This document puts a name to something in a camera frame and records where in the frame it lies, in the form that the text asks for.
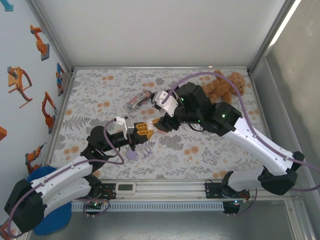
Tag purple earbud charging case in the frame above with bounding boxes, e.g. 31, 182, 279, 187
125, 149, 138, 161

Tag brown teddy bear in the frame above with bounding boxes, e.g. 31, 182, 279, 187
201, 69, 246, 103

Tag white digital display unit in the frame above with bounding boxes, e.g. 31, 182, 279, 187
114, 181, 137, 195

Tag blue orange gantry sticker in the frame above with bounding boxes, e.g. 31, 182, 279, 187
55, 62, 66, 97

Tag blue bin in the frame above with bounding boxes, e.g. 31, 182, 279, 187
26, 166, 73, 236

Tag orange claw gripper sticker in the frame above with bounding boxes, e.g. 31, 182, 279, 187
6, 66, 33, 109

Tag aluminium frame bar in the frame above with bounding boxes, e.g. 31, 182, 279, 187
72, 65, 251, 71
47, 71, 77, 166
248, 72, 283, 180

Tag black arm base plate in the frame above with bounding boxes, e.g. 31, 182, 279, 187
204, 177, 251, 202
94, 181, 117, 201

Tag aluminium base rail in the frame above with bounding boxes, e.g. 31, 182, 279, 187
99, 179, 208, 201

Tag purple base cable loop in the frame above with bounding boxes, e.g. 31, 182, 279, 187
83, 198, 111, 219
223, 199, 258, 217

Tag white slotted cable duct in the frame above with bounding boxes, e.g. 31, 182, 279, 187
71, 201, 225, 212

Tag aluminium frame post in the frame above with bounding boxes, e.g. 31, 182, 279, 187
246, 0, 300, 76
26, 0, 76, 76
283, 199, 317, 240

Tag blue shape wall sticker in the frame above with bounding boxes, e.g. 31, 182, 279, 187
0, 0, 15, 12

